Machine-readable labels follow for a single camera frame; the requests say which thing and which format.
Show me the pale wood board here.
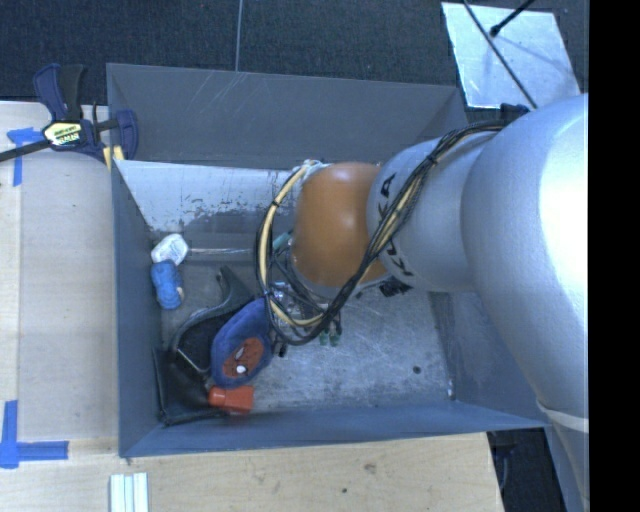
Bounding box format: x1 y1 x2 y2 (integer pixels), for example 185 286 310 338
17 149 121 443

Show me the white plastic plug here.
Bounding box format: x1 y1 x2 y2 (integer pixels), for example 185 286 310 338
150 233 190 265

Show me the black cylinder on white bracket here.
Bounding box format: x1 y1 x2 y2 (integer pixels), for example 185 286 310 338
357 277 415 300

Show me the grey metal bin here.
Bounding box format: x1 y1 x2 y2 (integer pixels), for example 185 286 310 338
105 62 552 459

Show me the blue plush toy red face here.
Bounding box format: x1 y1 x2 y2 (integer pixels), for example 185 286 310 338
209 297 275 390

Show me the orange-red plastic block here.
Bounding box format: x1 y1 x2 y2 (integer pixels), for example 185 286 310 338
207 384 256 415

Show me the black fabric bag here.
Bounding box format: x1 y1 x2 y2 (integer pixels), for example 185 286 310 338
151 265 261 427

